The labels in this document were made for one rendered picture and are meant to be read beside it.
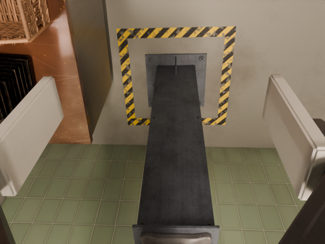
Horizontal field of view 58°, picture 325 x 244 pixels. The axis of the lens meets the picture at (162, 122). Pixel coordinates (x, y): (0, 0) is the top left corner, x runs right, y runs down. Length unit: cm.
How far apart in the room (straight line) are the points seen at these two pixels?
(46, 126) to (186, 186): 73
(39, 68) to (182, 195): 61
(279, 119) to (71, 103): 96
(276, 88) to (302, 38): 149
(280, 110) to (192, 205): 69
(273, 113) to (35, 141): 13
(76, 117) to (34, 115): 94
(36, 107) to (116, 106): 158
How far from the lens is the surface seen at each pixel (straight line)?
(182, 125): 111
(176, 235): 80
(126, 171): 173
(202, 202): 84
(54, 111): 19
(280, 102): 16
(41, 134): 18
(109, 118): 180
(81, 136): 116
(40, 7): 92
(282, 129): 16
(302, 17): 162
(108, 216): 153
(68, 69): 102
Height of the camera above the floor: 145
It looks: 55 degrees down
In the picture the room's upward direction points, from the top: 176 degrees counter-clockwise
